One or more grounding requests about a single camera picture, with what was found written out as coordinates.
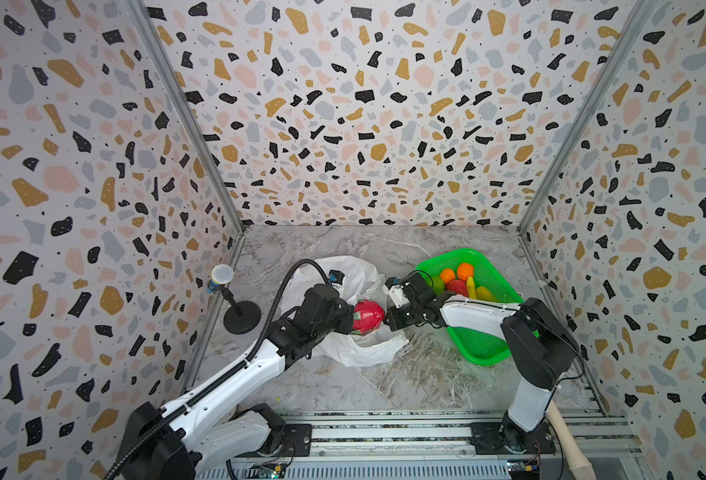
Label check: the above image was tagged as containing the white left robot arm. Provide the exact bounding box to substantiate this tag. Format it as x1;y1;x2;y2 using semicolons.
106;284;355;479

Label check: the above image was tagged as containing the red apple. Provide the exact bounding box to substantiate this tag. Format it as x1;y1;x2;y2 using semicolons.
445;279;469;297

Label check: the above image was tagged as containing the wooden rolling pin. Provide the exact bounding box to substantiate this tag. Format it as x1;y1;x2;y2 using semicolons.
546;400;596;480

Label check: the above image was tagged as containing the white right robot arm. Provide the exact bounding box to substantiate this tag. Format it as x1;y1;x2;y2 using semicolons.
385;272;577;435

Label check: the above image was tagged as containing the yellow mango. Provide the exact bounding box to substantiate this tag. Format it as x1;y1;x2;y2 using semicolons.
475;286;497;302

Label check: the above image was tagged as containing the green guava fruit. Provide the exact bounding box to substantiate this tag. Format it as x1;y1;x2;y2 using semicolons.
432;276;446;295

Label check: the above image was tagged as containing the aluminium left corner post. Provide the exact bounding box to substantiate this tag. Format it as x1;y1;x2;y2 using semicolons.
124;0;245;238

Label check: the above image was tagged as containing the white plastic bag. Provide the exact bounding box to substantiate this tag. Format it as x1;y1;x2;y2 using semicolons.
278;256;409;367

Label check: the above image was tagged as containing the yellow banana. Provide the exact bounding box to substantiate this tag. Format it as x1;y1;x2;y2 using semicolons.
466;276;478;300

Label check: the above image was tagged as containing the pink dragon fruit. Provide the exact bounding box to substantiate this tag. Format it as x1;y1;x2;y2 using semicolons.
352;300;385;335

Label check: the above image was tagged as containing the microphone on black stand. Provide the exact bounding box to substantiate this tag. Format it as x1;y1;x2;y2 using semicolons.
207;264;261;335

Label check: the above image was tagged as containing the green plastic basket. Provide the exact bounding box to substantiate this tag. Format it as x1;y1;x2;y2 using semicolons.
415;248;523;367

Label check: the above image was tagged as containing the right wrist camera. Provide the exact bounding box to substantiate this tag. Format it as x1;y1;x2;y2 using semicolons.
383;277;410;309

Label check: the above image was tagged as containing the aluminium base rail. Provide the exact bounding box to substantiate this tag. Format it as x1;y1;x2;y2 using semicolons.
196;409;636;480

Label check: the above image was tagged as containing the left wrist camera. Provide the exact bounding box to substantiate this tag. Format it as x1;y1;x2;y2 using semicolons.
328;269;345;285

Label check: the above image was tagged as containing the aluminium right corner post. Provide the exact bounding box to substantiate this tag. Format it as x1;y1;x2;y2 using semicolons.
517;0;657;239

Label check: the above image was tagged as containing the small orange fruit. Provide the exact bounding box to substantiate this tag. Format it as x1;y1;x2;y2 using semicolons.
439;268;456;284

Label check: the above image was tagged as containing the large orange fruit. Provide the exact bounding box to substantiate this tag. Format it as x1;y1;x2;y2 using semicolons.
456;262;475;282

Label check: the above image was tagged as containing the aluminium corner post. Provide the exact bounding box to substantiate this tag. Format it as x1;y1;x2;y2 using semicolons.
517;0;657;239
124;0;245;238

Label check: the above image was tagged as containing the black corrugated cable conduit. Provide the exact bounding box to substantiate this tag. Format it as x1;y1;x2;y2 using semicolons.
100;258;333;480

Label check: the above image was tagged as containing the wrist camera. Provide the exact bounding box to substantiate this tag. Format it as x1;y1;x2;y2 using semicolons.
328;269;345;285
383;277;410;309

